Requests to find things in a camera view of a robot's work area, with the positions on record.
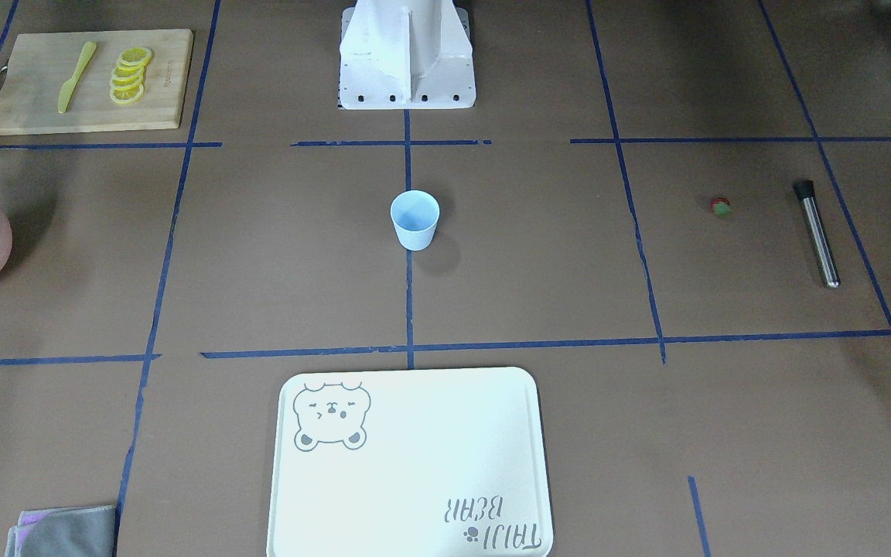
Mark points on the red toy strawberry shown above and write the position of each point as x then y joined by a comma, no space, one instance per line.
721,206

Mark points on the light blue plastic cup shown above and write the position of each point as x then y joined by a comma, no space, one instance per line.
415,215

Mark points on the white bear serving tray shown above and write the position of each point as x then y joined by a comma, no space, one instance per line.
433,462

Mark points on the lemon slice front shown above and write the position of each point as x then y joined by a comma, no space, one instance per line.
127,95

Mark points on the lemon slice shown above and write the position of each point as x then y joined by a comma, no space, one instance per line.
136,54
123,75
127,95
131,66
127,83

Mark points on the steel muddler black tip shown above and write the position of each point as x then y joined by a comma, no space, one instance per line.
804,191

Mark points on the lemon slice back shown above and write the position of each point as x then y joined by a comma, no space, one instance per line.
136,54

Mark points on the yellow plastic knife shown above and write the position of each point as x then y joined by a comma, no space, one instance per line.
70,85

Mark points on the grey folded cloth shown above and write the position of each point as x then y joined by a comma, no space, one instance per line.
63,531

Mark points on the bamboo cutting board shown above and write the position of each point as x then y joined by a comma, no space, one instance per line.
40,63

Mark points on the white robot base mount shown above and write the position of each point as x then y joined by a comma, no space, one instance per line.
406,55

